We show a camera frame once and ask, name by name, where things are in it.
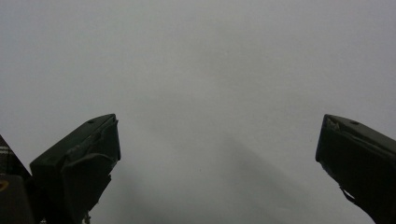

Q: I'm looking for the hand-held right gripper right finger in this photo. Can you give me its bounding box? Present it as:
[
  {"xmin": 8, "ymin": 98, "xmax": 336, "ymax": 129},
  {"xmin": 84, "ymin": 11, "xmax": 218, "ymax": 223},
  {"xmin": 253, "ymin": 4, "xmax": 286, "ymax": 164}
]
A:
[{"xmin": 315, "ymin": 114, "xmax": 396, "ymax": 224}]

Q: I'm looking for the dark plaid cloth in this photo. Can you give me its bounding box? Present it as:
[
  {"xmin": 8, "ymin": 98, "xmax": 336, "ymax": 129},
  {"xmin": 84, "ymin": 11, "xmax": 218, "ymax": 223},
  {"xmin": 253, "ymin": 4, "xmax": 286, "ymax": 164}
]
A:
[{"xmin": 0, "ymin": 133, "xmax": 32, "ymax": 181}]

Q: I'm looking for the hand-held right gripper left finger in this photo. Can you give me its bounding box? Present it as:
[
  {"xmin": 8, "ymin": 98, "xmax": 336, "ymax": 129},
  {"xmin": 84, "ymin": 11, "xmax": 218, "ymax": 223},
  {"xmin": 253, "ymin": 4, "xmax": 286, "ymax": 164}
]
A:
[{"xmin": 29, "ymin": 113, "xmax": 121, "ymax": 224}]

